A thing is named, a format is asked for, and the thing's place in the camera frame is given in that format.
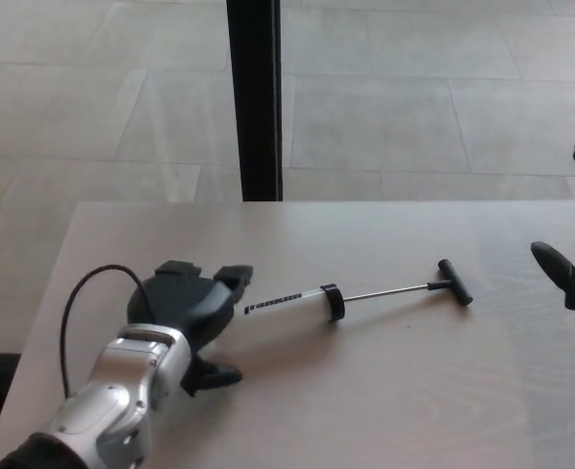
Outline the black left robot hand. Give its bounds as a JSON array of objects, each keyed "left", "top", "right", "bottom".
[{"left": 125, "top": 260, "right": 254, "bottom": 397}]

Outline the white Franklin hand air pump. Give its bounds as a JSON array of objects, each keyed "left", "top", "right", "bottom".
[{"left": 241, "top": 258, "right": 474, "bottom": 324}]

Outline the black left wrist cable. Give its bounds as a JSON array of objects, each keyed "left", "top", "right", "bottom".
[{"left": 60, "top": 264, "right": 147, "bottom": 397}]

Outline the black vertical metal post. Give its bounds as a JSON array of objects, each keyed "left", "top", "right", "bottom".
[{"left": 226, "top": 0, "right": 284, "bottom": 202}]

